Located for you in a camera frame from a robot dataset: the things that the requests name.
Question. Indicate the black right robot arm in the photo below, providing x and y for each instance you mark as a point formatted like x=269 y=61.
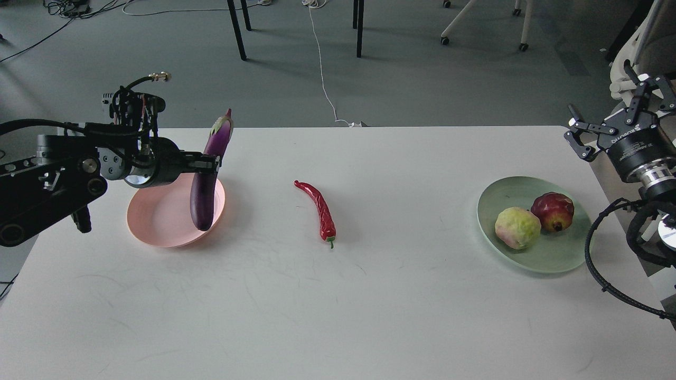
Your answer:
x=650 y=233

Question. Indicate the green plate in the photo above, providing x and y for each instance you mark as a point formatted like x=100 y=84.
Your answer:
x=553 y=253

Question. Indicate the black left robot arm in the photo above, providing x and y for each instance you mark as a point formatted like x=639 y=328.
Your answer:
x=71 y=170

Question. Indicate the green guava fruit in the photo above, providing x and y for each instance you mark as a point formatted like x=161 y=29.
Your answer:
x=517 y=227

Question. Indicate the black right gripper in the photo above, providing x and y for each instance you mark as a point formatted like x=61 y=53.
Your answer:
x=634 y=148

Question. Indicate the black table leg right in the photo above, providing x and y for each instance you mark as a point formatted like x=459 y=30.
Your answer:
x=358 y=25

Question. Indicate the purple eggplant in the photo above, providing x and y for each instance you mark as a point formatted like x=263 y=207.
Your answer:
x=203 y=186

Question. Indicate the black table leg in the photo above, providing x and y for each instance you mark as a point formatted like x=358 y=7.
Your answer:
x=233 y=12
x=358 y=25

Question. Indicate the white chair base with casters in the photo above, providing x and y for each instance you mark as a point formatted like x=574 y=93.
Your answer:
x=520 y=20

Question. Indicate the red pomegranate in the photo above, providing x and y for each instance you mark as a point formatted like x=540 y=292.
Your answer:
x=555 y=211

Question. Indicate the black table leg left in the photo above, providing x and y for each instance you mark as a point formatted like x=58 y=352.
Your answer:
x=233 y=12

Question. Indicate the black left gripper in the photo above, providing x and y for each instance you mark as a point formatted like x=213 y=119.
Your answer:
x=168 y=162

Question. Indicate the pink plate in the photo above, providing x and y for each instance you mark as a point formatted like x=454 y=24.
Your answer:
x=161 y=217

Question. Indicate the red chili pepper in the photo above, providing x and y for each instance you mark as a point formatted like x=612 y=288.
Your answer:
x=326 y=225

